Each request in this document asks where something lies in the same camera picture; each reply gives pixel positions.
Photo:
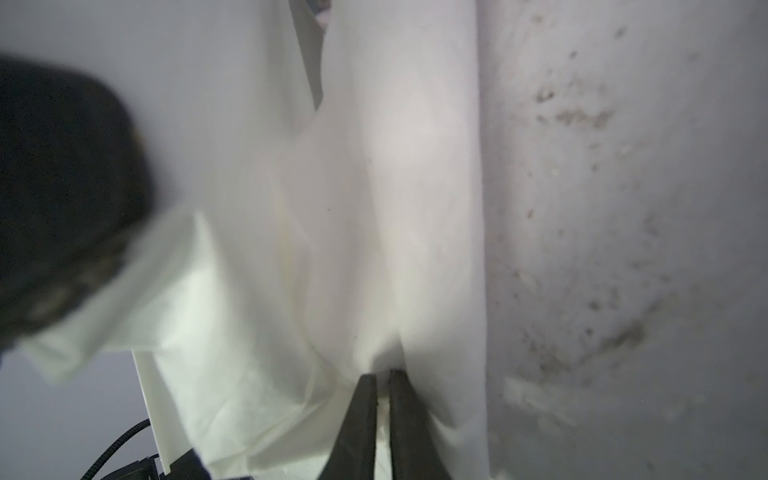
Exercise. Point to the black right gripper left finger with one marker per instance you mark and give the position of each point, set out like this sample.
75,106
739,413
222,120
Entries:
353,454

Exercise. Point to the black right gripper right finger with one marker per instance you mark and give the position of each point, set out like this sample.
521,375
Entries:
413,453

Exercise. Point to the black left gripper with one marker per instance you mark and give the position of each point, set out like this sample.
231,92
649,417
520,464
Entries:
76,189

